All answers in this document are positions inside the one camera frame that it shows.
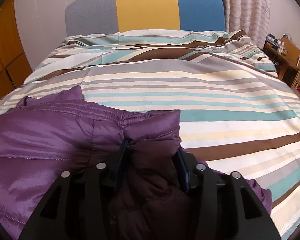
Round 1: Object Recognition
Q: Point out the striped bed duvet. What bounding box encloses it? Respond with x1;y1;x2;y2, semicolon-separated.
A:
0;30;300;239

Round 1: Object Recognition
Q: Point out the wooden wardrobe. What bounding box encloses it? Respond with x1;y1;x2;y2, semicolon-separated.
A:
0;0;32;99

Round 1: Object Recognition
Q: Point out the wooden desk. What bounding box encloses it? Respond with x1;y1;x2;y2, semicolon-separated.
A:
262;34;300;83

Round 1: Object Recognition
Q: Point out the grey yellow blue headboard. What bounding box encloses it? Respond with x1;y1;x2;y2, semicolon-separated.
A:
65;0;225;36

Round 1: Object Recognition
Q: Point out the purple quilted down jacket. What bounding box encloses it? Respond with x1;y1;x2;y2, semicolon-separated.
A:
0;86;271;239

